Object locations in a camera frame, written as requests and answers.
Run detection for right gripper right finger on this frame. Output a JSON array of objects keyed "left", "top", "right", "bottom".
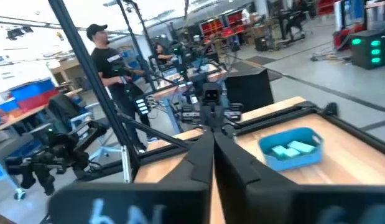
[{"left": 214, "top": 132, "right": 385, "bottom": 224}]

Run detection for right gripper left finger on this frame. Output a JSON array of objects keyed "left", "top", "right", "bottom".
[{"left": 47, "top": 130, "right": 215, "bottom": 224}]

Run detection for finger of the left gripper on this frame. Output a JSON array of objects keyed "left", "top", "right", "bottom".
[
  {"left": 215, "top": 107, "right": 226, "bottom": 131},
  {"left": 206, "top": 107, "right": 216, "bottom": 131}
]

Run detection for teal small cube block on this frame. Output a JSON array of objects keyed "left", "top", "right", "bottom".
[
  {"left": 271, "top": 144, "right": 288, "bottom": 158},
  {"left": 283, "top": 147, "right": 302, "bottom": 159}
]

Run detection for teal long block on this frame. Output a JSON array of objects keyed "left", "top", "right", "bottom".
[{"left": 287, "top": 140, "right": 317, "bottom": 154}]

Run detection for wooden table blue legs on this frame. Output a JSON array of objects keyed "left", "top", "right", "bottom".
[{"left": 147, "top": 63, "right": 229, "bottom": 135}]

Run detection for black box cabinet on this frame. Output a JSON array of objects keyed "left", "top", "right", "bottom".
[{"left": 225, "top": 67, "right": 275, "bottom": 113}]

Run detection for blue plastic bin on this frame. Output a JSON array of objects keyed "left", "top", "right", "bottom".
[{"left": 257, "top": 126, "right": 325, "bottom": 172}]

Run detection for black floor mat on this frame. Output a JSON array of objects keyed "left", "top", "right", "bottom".
[{"left": 232, "top": 55, "right": 283, "bottom": 82}]

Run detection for small black computer tower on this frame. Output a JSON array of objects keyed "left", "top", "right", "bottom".
[{"left": 253, "top": 35, "right": 271, "bottom": 52}]

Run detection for red shelf rack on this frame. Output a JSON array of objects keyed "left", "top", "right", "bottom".
[{"left": 199, "top": 9, "right": 244, "bottom": 40}]

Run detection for white office chair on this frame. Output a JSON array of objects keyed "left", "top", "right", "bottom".
[{"left": 69, "top": 102, "right": 118, "bottom": 162}]

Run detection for black jacket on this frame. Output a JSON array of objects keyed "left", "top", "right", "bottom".
[{"left": 47, "top": 93, "right": 84, "bottom": 131}]

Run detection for person's cap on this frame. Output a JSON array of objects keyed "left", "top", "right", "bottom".
[{"left": 86, "top": 23, "right": 109, "bottom": 41}]

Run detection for red plastic crate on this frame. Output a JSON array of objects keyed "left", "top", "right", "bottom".
[{"left": 17, "top": 88, "right": 61, "bottom": 113}]

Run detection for wooden workbench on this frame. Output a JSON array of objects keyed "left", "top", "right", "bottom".
[{"left": 0, "top": 86, "right": 84, "bottom": 200}]

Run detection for red tool cart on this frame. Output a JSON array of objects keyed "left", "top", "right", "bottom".
[{"left": 332, "top": 23, "right": 367, "bottom": 52}]

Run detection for blue plastic crate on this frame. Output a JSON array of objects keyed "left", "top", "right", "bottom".
[{"left": 7, "top": 77, "right": 56, "bottom": 103}]

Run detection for black computer green lights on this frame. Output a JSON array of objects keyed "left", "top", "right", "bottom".
[{"left": 349, "top": 29, "right": 385, "bottom": 70}]

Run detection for black ceiling spotlight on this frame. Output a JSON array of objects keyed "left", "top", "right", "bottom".
[{"left": 5, "top": 25, "right": 34, "bottom": 41}]

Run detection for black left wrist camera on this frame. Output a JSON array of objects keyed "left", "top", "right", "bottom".
[{"left": 202, "top": 82, "right": 223, "bottom": 104}]

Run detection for silver corner bracket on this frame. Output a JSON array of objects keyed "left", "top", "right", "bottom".
[{"left": 121, "top": 145, "right": 133, "bottom": 184}]

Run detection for black aluminium rig frame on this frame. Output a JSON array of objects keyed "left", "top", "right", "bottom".
[{"left": 47, "top": 0, "right": 385, "bottom": 184}]

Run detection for tangled yellow cables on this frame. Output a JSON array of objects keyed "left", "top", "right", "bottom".
[{"left": 309, "top": 49, "right": 351, "bottom": 65}]

